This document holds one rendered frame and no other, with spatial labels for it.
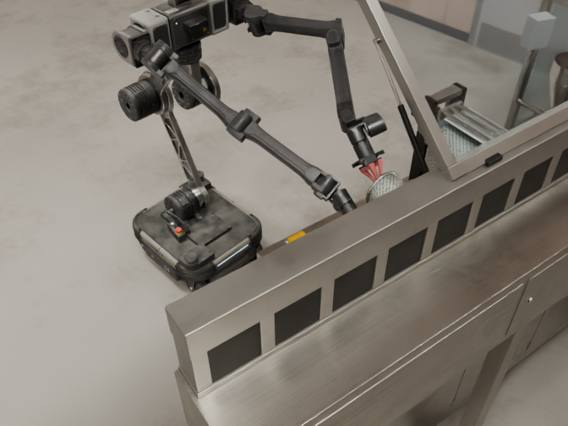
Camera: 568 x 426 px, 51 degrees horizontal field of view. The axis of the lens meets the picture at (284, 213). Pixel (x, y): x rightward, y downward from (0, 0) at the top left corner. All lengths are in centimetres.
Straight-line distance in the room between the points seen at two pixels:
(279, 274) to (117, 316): 220
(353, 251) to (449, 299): 31
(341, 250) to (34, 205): 308
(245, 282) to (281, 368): 23
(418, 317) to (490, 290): 20
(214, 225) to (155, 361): 78
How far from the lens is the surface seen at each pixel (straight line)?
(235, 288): 112
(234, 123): 213
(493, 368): 212
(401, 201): 131
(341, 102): 206
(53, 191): 413
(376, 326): 134
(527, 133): 156
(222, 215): 333
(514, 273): 152
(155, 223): 335
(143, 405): 295
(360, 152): 197
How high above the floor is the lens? 252
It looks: 43 degrees down
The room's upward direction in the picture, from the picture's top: 1 degrees counter-clockwise
